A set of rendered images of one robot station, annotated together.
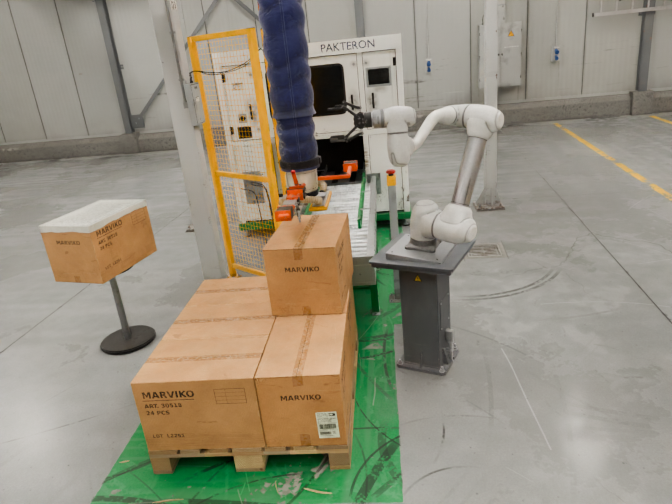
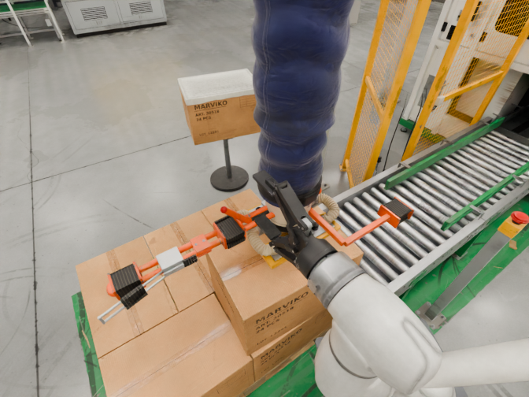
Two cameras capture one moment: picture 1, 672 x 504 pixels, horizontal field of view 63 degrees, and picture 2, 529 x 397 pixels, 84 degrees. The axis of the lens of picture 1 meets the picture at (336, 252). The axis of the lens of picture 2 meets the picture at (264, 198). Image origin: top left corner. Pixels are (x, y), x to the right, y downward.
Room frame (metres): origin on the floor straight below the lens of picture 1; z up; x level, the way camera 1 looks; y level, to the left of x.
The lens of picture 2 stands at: (2.49, -0.40, 2.03)
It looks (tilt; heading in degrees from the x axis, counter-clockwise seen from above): 45 degrees down; 50
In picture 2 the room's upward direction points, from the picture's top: straight up
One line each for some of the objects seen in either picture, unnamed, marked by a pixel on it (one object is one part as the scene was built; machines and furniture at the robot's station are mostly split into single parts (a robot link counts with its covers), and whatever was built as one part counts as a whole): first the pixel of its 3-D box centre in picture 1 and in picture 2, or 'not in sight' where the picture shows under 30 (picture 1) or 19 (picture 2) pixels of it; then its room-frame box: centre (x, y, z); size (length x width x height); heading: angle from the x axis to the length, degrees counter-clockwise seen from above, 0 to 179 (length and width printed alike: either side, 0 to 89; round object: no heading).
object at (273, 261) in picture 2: (320, 198); (301, 235); (3.05, 0.05, 1.13); 0.34 x 0.10 x 0.05; 174
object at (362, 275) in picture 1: (323, 277); not in sight; (3.42, 0.10, 0.48); 0.70 x 0.03 x 0.15; 84
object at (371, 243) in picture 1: (372, 217); (489, 217); (4.55, -0.35, 0.50); 2.31 x 0.05 x 0.19; 174
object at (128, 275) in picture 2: (284, 213); (127, 280); (2.46, 0.22, 1.23); 0.08 x 0.07 x 0.05; 174
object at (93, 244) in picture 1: (101, 239); (221, 105); (3.70, 1.62, 0.82); 0.60 x 0.40 x 0.40; 160
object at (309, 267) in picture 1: (312, 261); (280, 272); (3.05, 0.15, 0.74); 0.60 x 0.40 x 0.40; 170
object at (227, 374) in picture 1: (263, 348); (210, 295); (2.78, 0.47, 0.34); 1.20 x 1.00 x 0.40; 174
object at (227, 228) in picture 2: (296, 193); (229, 231); (2.81, 0.18, 1.23); 0.10 x 0.08 x 0.06; 84
